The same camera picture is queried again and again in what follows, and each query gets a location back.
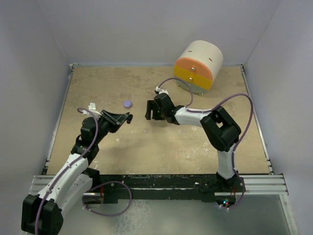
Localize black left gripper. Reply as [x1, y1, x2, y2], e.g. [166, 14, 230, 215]
[93, 110, 127, 144]

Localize black earbud charging case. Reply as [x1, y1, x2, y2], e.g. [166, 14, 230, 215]
[126, 114, 133, 124]

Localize purple earbud charging case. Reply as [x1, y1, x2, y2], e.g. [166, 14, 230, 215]
[123, 100, 133, 109]

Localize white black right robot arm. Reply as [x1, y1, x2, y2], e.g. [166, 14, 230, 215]
[145, 93, 241, 191]

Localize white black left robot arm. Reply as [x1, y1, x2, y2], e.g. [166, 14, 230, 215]
[21, 110, 133, 235]

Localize round three-drawer storage box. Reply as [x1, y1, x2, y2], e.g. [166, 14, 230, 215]
[173, 40, 224, 95]

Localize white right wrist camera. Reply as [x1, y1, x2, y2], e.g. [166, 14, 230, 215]
[155, 86, 169, 95]

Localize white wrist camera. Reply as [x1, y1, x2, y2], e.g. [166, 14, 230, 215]
[155, 86, 169, 95]
[82, 102, 101, 118]

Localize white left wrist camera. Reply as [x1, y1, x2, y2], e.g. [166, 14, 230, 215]
[82, 102, 101, 118]

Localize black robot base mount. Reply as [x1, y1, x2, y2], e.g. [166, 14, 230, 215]
[80, 168, 246, 205]

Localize aluminium frame rail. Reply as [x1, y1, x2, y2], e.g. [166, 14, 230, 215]
[29, 175, 289, 195]

